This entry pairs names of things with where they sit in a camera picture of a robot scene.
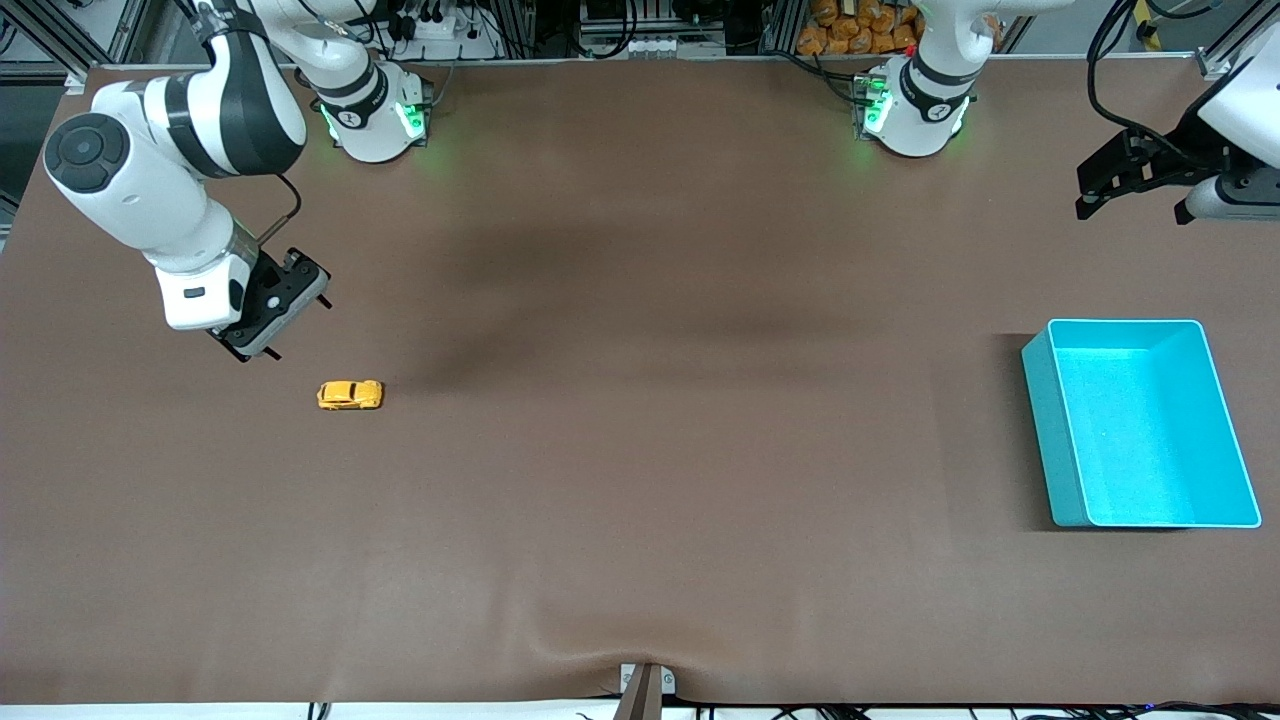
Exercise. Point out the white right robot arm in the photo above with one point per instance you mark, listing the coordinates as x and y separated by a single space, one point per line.
150 190

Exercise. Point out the brown table mat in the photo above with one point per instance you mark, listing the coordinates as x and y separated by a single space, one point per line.
640 400

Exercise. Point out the metal table edge bracket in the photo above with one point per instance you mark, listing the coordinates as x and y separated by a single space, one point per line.
645 690

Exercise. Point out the teal plastic bin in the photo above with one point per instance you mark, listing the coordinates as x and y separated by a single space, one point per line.
1140 440

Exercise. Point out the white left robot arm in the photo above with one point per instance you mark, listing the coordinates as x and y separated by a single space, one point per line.
930 110

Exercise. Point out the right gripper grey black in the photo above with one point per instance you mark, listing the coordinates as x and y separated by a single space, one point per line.
296 275

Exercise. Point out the orange packaged items pile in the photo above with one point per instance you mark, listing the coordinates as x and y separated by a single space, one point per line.
850 30

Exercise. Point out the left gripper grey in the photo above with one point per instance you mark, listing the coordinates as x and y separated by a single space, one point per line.
1187 143

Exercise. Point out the yellow beetle toy car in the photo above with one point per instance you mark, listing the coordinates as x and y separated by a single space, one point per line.
350 396

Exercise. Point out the white power strip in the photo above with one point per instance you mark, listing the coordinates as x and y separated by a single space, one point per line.
440 30

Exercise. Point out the aluminium frame profile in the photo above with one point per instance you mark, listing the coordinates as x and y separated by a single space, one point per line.
40 40
1225 55

